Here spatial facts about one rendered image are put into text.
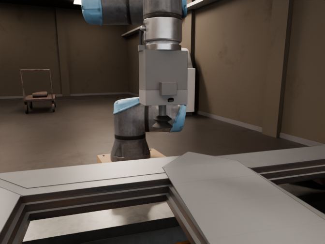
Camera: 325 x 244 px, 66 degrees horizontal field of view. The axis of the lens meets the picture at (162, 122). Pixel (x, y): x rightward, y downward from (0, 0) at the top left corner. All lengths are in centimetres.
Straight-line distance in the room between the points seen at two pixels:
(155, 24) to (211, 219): 34
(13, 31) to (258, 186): 1096
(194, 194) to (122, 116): 51
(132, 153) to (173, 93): 47
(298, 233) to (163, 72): 33
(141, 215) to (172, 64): 42
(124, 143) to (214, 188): 50
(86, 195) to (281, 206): 33
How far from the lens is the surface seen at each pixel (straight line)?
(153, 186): 50
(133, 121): 88
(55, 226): 73
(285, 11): 440
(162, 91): 46
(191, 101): 604
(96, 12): 62
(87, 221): 72
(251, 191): 48
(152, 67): 48
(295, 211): 45
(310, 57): 413
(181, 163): 58
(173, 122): 88
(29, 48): 1113
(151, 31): 49
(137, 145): 91
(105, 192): 49
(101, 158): 100
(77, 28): 1128
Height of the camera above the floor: 106
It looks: 12 degrees down
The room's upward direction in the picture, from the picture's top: straight up
